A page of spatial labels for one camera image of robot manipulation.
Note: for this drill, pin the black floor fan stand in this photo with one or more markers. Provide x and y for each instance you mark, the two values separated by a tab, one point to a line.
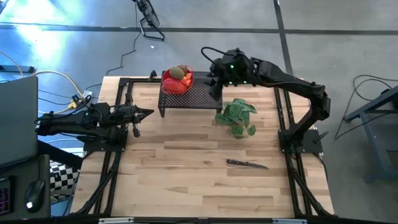
149	15

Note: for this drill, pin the black computer mouse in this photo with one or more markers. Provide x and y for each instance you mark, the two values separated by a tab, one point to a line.
35	196

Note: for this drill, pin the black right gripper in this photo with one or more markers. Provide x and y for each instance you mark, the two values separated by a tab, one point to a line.
233	70

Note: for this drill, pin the red orange mango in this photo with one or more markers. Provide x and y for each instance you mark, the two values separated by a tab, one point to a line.
174	85

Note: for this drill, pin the dark side table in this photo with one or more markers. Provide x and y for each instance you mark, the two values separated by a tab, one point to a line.
373	130

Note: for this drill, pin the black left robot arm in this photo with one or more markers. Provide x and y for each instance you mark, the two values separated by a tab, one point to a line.
68	121

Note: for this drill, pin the black perforated metal shelf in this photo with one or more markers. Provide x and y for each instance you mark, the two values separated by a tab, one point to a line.
199	96

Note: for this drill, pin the black keyboard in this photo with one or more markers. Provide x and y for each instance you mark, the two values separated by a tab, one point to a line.
4	197

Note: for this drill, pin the green leafy potted plant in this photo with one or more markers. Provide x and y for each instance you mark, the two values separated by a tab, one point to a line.
236	118

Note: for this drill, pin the grey laptop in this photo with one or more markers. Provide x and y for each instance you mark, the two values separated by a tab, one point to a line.
17	121

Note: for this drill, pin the red colander bowl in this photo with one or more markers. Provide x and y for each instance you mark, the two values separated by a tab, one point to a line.
165	74

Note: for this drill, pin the grey desk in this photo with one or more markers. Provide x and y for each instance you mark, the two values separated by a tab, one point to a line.
31	168

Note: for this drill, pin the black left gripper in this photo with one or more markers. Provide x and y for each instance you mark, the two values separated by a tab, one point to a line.
124	114

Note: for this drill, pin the silver aluminium bracket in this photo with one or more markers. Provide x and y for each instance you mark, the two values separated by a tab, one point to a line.
289	221
115	220

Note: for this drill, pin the small orange fruit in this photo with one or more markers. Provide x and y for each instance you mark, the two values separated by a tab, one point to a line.
184	80

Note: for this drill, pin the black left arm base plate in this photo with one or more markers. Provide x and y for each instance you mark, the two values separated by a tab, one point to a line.
105	144

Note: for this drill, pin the black rig frame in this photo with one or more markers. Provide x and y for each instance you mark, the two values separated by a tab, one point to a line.
122	90

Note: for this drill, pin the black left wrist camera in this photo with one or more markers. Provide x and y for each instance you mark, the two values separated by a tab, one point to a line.
136	132

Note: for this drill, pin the large green oval fruit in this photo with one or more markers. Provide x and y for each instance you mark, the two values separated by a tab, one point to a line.
177	72

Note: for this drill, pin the black white checkered board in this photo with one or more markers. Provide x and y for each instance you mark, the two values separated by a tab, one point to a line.
63	179

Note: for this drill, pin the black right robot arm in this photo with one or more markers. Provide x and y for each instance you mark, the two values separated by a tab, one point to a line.
295	84

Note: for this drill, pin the orange persimmon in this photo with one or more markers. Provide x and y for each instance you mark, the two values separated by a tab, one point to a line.
188	75

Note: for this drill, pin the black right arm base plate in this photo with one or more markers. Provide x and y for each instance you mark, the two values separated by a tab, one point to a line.
311	141

